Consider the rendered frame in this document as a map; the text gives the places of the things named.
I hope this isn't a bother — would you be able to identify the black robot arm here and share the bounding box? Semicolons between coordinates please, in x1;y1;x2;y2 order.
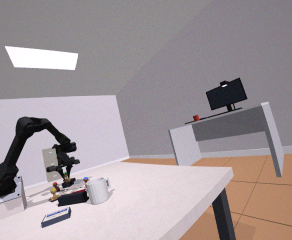
0;116;77;197

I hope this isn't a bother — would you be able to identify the grey mug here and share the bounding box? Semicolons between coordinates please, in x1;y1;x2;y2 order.
86;177;111;205

